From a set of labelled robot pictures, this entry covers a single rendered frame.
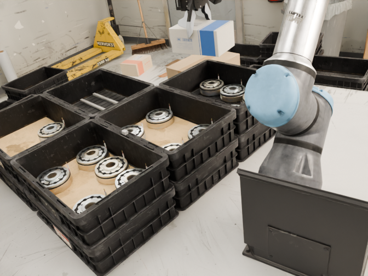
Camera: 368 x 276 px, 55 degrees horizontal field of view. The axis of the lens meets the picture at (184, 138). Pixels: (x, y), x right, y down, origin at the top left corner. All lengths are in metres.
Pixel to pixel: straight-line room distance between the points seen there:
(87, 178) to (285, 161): 0.61
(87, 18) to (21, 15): 0.97
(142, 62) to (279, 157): 1.46
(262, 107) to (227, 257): 0.44
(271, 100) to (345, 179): 0.57
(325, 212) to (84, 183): 0.69
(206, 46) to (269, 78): 0.55
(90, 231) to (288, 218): 0.46
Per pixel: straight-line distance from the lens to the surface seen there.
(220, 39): 1.25
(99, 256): 0.97
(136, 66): 2.12
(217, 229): 1.06
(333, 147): 1.38
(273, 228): 0.87
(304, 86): 0.77
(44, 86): 2.80
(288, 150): 0.85
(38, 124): 1.58
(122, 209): 0.93
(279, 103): 0.73
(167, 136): 1.24
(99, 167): 1.11
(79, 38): 5.15
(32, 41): 4.74
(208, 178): 1.15
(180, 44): 1.33
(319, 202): 0.77
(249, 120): 1.23
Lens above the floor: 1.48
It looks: 32 degrees down
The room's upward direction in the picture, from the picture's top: 9 degrees counter-clockwise
